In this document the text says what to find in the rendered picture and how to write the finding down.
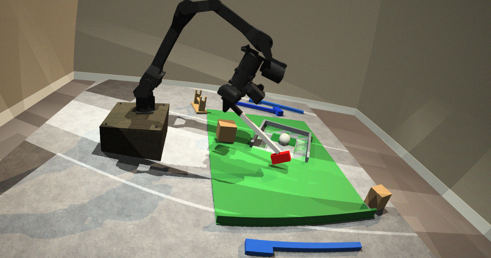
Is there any green putting mat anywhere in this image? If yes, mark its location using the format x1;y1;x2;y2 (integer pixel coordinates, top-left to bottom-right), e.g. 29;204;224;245
207;109;369;218

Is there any white ball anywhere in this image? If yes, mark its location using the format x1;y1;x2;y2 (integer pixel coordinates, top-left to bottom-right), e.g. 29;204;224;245
279;133;290;145

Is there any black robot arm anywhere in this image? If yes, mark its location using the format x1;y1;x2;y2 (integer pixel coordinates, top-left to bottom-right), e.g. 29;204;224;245
133;0;287;114

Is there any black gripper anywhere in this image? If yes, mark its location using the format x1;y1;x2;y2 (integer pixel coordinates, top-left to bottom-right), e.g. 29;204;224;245
217;65;255;112

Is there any brown cube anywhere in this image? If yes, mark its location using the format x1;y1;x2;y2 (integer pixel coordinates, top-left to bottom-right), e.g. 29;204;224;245
364;184;392;211
216;119;237;143

